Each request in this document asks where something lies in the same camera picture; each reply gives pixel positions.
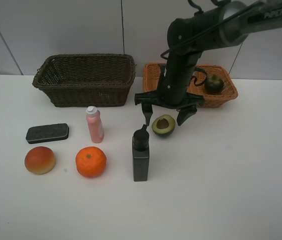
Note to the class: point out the pink squeeze bottle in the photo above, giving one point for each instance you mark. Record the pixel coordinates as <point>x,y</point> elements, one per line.
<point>95,125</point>

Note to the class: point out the orange mandarin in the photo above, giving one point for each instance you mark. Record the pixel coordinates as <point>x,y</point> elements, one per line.
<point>91,162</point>

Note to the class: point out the round bread bun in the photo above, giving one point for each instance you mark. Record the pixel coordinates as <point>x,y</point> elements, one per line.
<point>40,160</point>

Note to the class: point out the dark mangosteen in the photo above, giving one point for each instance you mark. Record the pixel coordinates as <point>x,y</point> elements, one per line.
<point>213,84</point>

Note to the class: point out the dark square bottle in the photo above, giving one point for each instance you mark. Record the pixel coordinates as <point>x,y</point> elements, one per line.
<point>140,154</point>

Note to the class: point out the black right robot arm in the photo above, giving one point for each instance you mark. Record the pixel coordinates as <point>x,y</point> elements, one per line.
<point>227,25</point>

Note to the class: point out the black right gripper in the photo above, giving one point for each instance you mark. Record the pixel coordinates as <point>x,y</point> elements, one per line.
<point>171,91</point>

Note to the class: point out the dark brown wicker basket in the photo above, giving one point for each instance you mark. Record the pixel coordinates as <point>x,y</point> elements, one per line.
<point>81,80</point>

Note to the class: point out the black whiteboard eraser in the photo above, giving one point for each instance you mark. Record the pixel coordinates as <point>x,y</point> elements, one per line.
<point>47,133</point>

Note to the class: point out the half avocado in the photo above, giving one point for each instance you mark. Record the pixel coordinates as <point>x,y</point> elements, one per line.
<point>163,126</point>

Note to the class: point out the orange wicker basket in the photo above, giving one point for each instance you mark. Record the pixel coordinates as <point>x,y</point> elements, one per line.
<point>152,72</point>

